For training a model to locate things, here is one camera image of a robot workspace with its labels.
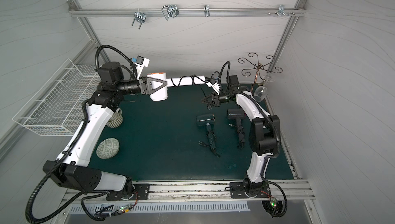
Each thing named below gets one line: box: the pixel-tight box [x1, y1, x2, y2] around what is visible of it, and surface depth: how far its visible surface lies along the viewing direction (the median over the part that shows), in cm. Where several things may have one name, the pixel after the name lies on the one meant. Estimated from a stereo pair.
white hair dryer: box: [146, 72, 206, 101], surface depth 61 cm
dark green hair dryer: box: [195, 113, 217, 153], surface depth 95 cm
